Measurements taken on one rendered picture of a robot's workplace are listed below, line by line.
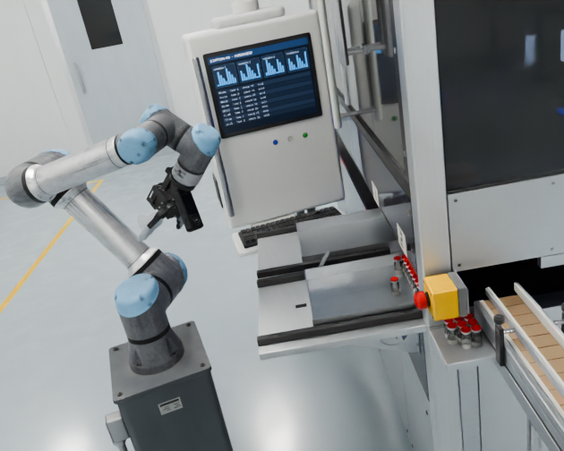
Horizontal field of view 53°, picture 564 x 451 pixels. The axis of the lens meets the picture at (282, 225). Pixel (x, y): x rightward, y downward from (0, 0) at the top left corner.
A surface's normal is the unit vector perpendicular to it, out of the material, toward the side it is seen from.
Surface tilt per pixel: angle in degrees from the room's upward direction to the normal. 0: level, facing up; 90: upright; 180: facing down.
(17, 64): 90
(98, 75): 90
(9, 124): 90
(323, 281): 0
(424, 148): 90
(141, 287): 7
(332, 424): 0
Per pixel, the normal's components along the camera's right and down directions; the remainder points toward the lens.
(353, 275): -0.18, -0.90
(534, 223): 0.04, 0.40
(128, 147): -0.23, 0.43
